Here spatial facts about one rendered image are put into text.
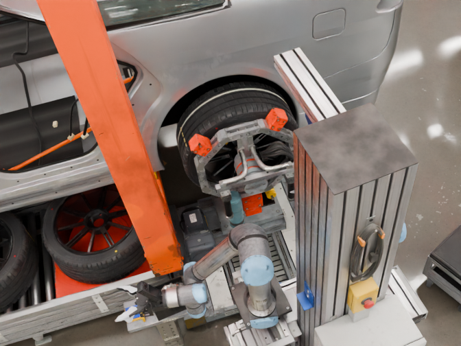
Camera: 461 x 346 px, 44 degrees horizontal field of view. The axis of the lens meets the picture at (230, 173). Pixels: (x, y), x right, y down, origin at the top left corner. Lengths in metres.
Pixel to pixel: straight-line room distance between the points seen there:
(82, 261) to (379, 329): 1.78
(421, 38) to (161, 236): 3.14
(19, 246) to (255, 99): 1.61
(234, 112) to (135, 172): 0.69
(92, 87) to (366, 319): 1.28
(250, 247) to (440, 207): 2.17
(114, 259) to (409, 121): 2.41
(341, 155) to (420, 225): 2.39
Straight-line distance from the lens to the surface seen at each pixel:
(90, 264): 3.32
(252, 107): 2.90
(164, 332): 3.32
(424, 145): 4.34
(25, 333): 3.64
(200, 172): 2.99
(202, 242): 3.34
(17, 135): 3.68
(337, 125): 1.63
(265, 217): 3.61
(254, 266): 2.03
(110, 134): 2.24
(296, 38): 2.85
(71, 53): 1.98
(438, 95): 4.71
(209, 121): 2.89
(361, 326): 2.19
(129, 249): 3.31
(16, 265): 3.49
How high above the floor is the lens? 3.23
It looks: 52 degrees down
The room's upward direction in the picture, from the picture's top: 9 degrees counter-clockwise
